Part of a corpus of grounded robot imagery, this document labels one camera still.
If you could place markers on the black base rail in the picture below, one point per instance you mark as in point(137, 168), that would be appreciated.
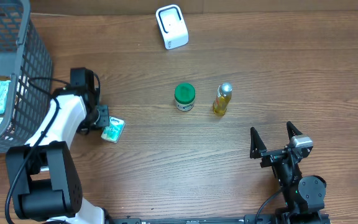
point(179, 221)

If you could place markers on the grey plastic mesh basket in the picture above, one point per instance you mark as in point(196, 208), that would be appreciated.
point(26, 62)

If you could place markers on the green lid jar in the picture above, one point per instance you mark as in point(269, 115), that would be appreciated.
point(184, 96)

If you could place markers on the small teal tissue pack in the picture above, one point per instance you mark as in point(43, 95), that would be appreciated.
point(113, 131)

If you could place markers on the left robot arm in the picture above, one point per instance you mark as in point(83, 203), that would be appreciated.
point(44, 184)

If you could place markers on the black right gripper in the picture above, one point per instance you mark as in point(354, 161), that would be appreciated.
point(258, 148)

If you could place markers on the white barcode scanner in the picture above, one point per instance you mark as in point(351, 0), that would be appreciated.
point(172, 26)

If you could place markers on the yellow dish soap bottle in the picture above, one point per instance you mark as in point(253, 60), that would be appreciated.
point(223, 97)

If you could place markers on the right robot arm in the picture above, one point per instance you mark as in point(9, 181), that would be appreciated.
point(303, 196)

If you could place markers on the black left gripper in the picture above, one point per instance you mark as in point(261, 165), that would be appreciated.
point(103, 116)

